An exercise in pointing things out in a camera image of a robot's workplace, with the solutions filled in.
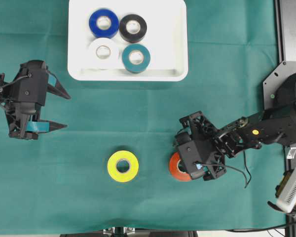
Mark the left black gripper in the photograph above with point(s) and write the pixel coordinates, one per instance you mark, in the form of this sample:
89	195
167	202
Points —
24	117

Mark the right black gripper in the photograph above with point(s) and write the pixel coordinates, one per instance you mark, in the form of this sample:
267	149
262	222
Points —
197	128

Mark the red tape roll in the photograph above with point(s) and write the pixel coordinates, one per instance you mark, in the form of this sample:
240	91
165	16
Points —
177	169

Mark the white tape roll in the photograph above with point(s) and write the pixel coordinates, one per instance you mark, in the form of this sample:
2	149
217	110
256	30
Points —
103	53

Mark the green tape roll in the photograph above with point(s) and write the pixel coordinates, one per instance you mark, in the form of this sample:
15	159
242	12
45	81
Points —
136	58

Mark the blue tape roll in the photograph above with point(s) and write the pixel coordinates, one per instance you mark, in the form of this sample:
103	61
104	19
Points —
104	23

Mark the black tape roll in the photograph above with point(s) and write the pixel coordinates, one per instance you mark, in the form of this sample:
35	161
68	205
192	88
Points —
133	28

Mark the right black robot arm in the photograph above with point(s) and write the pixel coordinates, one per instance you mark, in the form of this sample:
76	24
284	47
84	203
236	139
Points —
242	134

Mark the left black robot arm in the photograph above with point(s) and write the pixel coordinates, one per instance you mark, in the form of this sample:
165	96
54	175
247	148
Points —
22	100

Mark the yellow tape roll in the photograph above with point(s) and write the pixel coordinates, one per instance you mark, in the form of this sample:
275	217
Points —
132	161

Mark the green table cloth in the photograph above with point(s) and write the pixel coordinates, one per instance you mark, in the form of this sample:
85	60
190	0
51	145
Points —
59	183

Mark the white plastic tray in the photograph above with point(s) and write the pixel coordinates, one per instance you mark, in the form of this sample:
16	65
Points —
165	39

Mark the white perforated device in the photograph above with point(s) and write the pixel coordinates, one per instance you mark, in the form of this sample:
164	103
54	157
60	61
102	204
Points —
286	200

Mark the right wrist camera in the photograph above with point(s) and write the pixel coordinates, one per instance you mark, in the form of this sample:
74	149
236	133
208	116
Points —
191	159

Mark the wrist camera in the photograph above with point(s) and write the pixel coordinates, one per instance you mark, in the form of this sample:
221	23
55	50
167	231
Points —
33	88
191	159

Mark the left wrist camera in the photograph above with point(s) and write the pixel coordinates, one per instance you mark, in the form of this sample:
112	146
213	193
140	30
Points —
33	88

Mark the white bracket clip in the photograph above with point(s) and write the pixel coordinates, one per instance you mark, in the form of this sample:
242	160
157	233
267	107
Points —
291	153

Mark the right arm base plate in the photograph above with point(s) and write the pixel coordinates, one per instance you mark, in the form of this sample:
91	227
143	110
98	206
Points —
279	93

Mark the bottom metal camera mount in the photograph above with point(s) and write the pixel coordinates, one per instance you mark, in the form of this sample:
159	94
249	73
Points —
119	231

